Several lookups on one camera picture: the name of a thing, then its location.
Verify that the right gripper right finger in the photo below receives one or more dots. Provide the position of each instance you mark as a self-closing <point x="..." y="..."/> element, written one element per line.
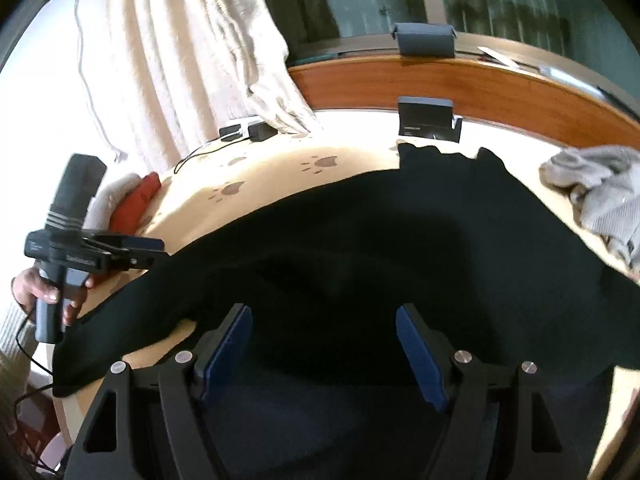
<point x="498" y="422"/>

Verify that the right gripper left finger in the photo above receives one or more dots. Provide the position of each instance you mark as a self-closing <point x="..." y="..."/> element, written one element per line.
<point x="149" y="423"/>

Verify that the black knit sweater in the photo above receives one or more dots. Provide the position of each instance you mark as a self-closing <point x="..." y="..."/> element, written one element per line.
<point x="375" y="259"/>

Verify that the white sleeve left forearm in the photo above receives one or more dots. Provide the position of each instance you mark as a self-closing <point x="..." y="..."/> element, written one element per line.
<point x="17" y="345"/>

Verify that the person left hand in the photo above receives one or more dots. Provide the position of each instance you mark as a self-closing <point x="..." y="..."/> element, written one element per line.
<point x="28" y="286"/>

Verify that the red cloth item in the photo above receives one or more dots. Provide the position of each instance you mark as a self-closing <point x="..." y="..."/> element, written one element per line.
<point x="129" y="212"/>

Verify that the black power adapter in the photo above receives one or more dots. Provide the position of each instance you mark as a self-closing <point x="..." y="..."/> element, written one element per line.
<point x="252" y="131"/>

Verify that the left beige curtain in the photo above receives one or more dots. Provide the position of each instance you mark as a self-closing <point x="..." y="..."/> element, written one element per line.
<point x="163" y="76"/>

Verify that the grey garment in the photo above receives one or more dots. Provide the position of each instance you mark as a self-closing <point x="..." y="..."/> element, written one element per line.
<point x="603" y="186"/>

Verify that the black box on bed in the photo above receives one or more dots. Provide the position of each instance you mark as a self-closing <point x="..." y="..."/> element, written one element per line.
<point x="428" y="118"/>

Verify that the white paper card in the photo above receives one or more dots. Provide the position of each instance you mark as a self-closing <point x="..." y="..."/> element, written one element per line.
<point x="494" y="57"/>

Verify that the dark box on sill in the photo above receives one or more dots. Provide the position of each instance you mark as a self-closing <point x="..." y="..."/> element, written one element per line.
<point x="425" y="40"/>

